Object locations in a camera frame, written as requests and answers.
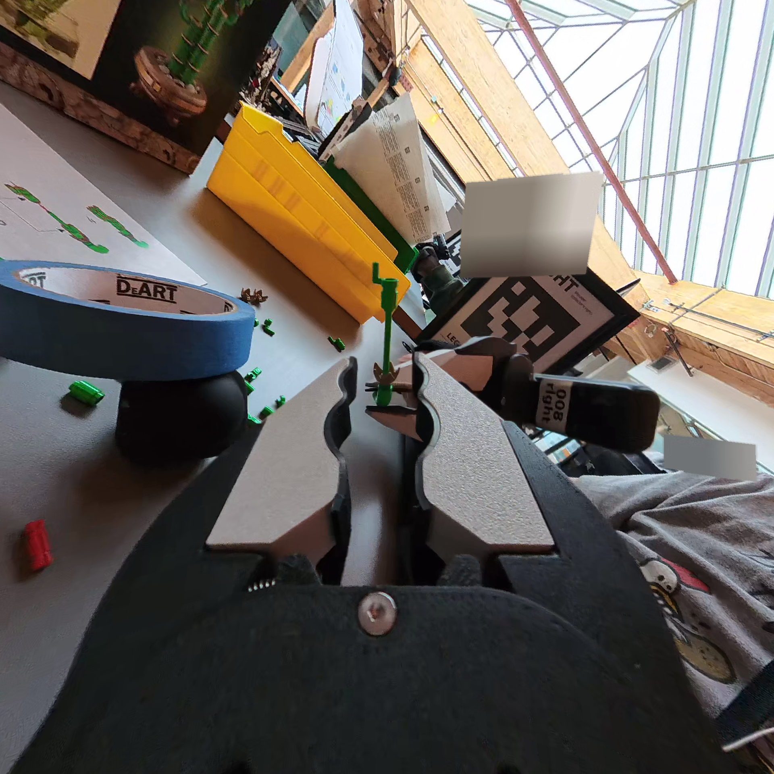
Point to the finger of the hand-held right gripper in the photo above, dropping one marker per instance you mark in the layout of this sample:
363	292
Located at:
468	363
402	418

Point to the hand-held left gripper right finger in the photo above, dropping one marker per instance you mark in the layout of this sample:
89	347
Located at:
477	477

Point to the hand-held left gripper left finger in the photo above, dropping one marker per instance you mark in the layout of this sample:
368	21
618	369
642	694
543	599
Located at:
284	471

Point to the green lego bamboo stem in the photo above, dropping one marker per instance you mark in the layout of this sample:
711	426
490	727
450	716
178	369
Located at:
387	326

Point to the scattered small green lego pieces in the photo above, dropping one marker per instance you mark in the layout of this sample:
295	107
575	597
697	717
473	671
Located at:
337	344

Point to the brown lego leaf piece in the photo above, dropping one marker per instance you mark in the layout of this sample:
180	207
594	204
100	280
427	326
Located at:
253	296

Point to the green lego cylinder piece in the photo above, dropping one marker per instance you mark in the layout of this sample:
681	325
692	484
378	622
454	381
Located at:
84	393

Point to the red lego piece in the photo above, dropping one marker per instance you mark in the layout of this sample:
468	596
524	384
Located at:
37	544

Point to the open lego instruction booklet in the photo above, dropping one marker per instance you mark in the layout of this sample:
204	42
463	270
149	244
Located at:
338	72

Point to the white lego instruction sheet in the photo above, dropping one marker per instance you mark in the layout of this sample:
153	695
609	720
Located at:
60	181

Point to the lego set box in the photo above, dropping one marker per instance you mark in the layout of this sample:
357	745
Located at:
121	72

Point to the black framed marker sign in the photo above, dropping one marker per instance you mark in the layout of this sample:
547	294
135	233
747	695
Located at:
532	314

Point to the black rounded object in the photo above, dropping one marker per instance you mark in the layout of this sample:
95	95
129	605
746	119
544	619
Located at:
175	423

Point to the person's grey printed shirt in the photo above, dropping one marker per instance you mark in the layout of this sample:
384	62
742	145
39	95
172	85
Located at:
695	544

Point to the green plastic bin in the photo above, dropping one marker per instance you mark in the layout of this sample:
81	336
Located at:
375	211

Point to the blue masking tape roll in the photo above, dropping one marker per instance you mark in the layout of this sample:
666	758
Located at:
121	338

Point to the white printed tag sheet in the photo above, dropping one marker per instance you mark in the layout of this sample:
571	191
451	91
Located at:
399	163

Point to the stacked yellow plastic bins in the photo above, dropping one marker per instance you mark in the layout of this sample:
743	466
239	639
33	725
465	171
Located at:
302	230

